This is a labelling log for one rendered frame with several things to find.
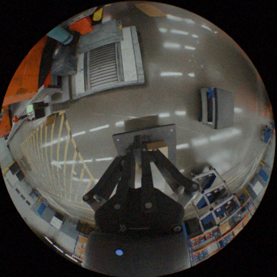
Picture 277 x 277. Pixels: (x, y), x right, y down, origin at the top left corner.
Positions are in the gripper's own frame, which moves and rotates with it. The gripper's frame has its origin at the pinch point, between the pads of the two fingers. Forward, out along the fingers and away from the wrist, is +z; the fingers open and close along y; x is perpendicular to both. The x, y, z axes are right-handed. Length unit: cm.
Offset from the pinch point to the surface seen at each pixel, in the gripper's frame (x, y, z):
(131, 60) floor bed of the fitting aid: 54, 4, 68
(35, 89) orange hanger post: 49, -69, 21
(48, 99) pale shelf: 37, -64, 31
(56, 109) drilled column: 33, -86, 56
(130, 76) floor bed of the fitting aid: 37, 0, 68
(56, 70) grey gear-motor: 62, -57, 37
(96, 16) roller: 84, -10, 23
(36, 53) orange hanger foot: 85, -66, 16
